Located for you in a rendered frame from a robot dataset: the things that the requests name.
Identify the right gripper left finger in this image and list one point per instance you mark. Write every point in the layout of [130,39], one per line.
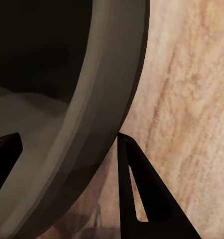
[10,150]

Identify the cauldron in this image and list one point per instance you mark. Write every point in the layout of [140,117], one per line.
[69,71]

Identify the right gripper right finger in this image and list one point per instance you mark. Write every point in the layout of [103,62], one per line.
[166,220]

